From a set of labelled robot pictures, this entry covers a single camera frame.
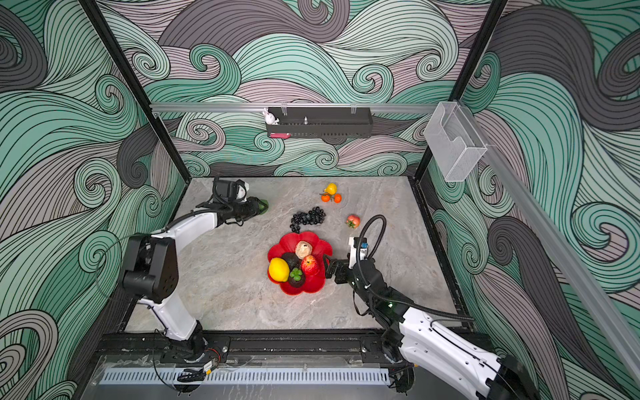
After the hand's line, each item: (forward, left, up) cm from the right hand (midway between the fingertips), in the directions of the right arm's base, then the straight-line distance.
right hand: (332, 257), depth 78 cm
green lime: (+21, +25, 0) cm, 33 cm away
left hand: (+22, +25, -1) cm, 34 cm away
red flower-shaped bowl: (+10, +4, -11) cm, 15 cm away
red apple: (+2, +8, -8) cm, 12 cm away
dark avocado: (+4, +14, -10) cm, 17 cm away
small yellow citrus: (+41, -2, -12) cm, 42 cm away
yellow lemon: (0, +18, -8) cm, 20 cm away
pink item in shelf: (+40, +18, +19) cm, 48 cm away
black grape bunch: (+24, +6, -10) cm, 26 cm away
